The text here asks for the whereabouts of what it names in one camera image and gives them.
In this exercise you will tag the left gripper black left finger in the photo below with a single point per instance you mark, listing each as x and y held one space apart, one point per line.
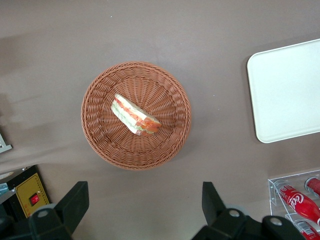
72 205

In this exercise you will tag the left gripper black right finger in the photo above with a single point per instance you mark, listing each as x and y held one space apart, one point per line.
215 212

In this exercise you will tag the triangular sandwich with tomato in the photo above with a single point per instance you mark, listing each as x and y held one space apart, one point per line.
130 112

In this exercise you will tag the large round brown wicker basket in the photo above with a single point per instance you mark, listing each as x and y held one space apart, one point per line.
162 150

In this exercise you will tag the beige rectangular serving tray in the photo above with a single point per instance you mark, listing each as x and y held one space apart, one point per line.
287 95

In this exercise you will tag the black food warmer machine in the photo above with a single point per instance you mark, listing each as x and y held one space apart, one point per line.
30 190

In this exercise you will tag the clear acrylic bottle rack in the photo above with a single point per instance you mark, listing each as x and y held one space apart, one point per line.
272 190

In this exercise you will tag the red cola bottle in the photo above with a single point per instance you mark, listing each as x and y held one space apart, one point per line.
308 231
313 186
300 202

